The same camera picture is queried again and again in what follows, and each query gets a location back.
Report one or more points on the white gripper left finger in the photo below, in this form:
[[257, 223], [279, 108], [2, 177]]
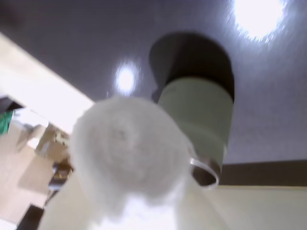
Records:
[[67, 210]]

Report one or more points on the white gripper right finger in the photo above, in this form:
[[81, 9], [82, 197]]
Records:
[[199, 213]]

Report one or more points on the pale green cup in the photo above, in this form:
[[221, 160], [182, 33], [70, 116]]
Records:
[[201, 110]]

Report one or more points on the black object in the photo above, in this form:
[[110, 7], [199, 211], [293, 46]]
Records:
[[30, 216]]

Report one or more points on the brown cardboard box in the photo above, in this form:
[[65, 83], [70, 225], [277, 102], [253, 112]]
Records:
[[36, 172]]

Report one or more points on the green object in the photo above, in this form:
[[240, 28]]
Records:
[[4, 123]]

